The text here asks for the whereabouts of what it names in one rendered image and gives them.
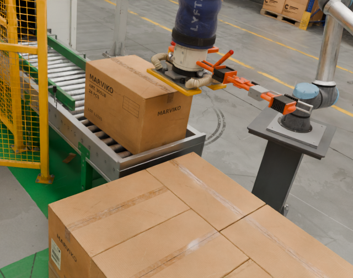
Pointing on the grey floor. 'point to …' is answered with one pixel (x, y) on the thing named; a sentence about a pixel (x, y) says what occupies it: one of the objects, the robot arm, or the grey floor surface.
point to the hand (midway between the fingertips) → (349, 93)
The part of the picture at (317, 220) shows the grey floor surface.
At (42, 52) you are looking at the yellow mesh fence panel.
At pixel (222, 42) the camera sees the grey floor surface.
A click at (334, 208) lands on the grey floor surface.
